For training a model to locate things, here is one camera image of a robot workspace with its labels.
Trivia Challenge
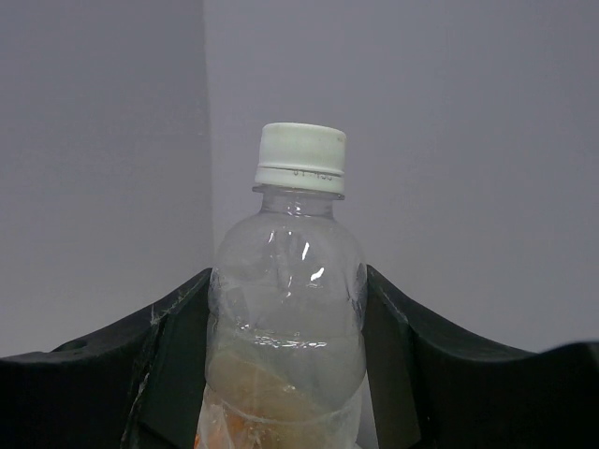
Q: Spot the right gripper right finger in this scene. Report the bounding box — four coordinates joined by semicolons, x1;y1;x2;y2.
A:
363;269;598;448

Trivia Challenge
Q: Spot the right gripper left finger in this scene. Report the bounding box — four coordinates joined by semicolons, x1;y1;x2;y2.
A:
1;269;211;448

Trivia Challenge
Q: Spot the clear crushed bottle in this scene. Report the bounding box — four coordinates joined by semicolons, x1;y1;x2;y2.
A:
197;123;367;448

